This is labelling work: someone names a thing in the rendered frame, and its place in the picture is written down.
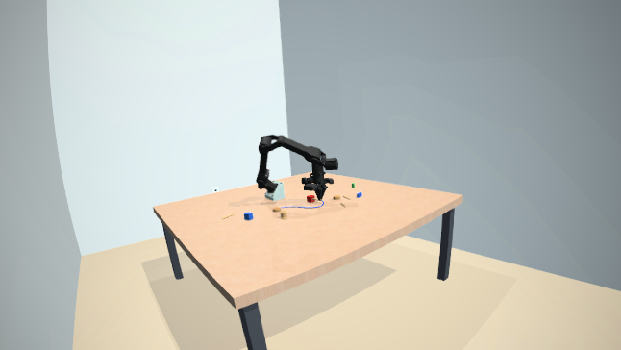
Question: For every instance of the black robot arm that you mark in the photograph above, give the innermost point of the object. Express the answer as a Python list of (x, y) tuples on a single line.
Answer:
[(310, 153)]

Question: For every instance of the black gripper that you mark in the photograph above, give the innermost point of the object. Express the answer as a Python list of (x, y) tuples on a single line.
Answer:
[(318, 184)]

